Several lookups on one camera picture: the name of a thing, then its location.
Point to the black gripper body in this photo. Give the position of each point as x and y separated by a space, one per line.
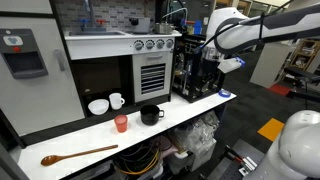
213 71

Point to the thin wooden stick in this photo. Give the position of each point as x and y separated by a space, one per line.
80 154

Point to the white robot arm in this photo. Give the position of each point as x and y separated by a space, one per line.
293 20

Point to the silver pot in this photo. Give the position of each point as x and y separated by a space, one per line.
163 29

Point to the blue plastic container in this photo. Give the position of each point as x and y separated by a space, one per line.
198 27

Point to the grey stove knob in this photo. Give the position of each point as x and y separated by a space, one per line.
138 45
160 43
150 44
169 43

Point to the white cabinet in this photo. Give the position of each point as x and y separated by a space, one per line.
266 66

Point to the clear plastic bag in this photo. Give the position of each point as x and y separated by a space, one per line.
196 133

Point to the red floor mat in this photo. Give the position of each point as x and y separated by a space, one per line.
279 89

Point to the wooden shelf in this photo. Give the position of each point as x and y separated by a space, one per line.
292 53

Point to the grey toy coffee maker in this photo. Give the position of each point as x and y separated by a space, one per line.
141 26

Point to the black bench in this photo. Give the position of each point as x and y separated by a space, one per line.
300 73

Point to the pink bag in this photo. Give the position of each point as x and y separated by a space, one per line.
165 146

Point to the white plastic container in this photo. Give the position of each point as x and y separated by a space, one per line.
190 160

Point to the white mug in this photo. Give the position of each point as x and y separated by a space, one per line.
115 101

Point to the red plastic cup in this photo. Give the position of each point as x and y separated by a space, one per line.
121 125

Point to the white toy kitchen stove unit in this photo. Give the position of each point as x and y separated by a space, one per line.
100 46

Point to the clear plastic storage bin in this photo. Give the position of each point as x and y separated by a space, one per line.
156 173

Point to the white bowl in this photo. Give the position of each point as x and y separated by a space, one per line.
98 107

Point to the toy kitchen sink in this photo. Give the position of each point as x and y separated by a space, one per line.
96 33

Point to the grey toy faucet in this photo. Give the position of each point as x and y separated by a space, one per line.
90 13

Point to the white toy fridge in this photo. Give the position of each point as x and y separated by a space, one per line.
36 100

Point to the grey fridge water dispenser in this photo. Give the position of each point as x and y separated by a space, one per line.
23 66

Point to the black frame 3D printer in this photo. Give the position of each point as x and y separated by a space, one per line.
181 40

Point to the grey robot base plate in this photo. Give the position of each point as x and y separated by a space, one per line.
233 166

